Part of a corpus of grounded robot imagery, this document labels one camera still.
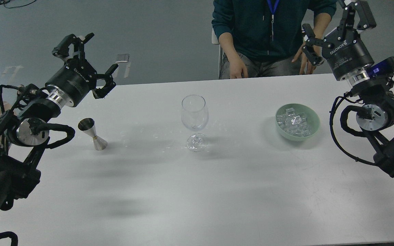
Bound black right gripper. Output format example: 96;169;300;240
302;0;377;81

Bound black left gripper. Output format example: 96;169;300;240
45;33;119;108

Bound steel cocktail jigger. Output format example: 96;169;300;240
78;118;108;151

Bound clear ice cubes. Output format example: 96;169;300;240
276;107;312;137

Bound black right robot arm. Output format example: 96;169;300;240
302;0;394;178

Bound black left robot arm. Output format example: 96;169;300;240
0;33;118;246

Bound clear wine glass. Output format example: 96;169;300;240
181;94;209;152

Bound person's left hand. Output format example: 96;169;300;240
291;42;316;75

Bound person's right hand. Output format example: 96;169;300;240
228;56;249;79

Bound grey floor plate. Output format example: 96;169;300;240
115;53;130;63

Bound person in teal hoodie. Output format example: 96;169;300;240
212;0;337;79

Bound green bowl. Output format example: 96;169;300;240
275;104;320;141

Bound black floor cables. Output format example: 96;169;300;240
0;0;37;14

